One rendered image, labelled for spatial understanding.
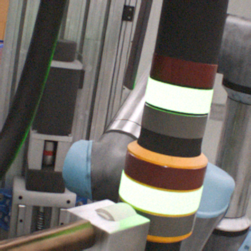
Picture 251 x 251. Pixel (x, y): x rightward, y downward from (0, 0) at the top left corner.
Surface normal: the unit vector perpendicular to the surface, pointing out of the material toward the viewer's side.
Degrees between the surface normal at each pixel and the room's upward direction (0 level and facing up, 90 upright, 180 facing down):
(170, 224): 90
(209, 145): 90
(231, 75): 95
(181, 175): 90
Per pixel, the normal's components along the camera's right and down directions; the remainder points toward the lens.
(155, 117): -0.69, 0.04
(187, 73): 0.00, 0.22
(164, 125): -0.38, 0.15
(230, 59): -0.38, 0.49
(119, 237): 0.74, 0.26
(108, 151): -0.03, -0.77
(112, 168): -0.19, -0.43
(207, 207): 0.28, 0.22
